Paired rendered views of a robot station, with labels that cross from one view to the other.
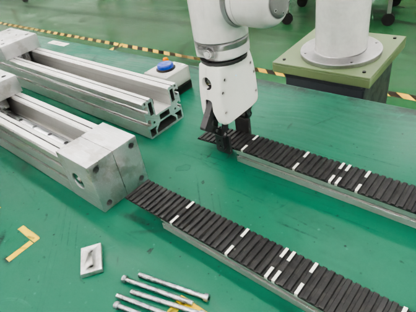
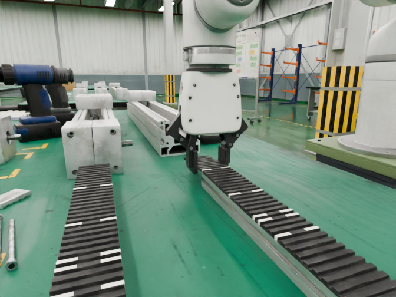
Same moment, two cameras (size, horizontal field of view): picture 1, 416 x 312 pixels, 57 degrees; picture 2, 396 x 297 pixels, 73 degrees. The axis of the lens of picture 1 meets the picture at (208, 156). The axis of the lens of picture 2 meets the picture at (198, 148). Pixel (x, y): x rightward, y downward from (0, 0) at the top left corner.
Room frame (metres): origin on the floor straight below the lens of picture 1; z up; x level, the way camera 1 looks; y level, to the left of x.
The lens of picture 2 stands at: (0.15, -0.22, 0.96)
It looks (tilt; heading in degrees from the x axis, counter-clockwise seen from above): 15 degrees down; 24
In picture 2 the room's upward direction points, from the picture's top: straight up
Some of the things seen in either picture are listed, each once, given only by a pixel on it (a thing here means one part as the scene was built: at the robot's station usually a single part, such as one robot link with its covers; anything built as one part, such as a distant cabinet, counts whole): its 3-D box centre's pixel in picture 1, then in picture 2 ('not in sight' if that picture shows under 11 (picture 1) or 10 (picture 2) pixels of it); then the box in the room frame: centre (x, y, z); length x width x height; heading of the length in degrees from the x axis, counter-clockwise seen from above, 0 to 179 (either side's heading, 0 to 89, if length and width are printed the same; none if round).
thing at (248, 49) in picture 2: not in sight; (233, 78); (6.40, 1.69, 0.97); 1.51 x 0.50 x 1.95; 65
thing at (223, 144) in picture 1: (218, 139); (185, 153); (0.54, -0.02, 0.83); 0.03 x 0.03 x 0.07; 44
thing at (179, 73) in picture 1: (166, 80); (208, 130); (0.87, 0.07, 0.81); 0.10 x 0.08 x 0.06; 134
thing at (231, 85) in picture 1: (226, 80); (208, 98); (0.57, -0.05, 0.93); 0.10 x 0.07 x 0.11; 134
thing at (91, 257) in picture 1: (91, 259); (9, 198); (0.37, 0.19, 0.78); 0.05 x 0.03 x 0.01; 9
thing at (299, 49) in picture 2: not in sight; (289, 74); (11.12, 0.94, 1.10); 3.30 x 0.90 x 2.20; 45
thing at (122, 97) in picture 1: (61, 77); (150, 116); (0.99, 0.35, 0.82); 0.80 x 0.10 x 0.09; 44
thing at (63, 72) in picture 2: not in sight; (47, 97); (0.87, 0.74, 0.89); 0.20 x 0.08 x 0.22; 135
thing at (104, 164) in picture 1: (109, 161); (101, 146); (0.55, 0.17, 0.83); 0.12 x 0.09 x 0.10; 134
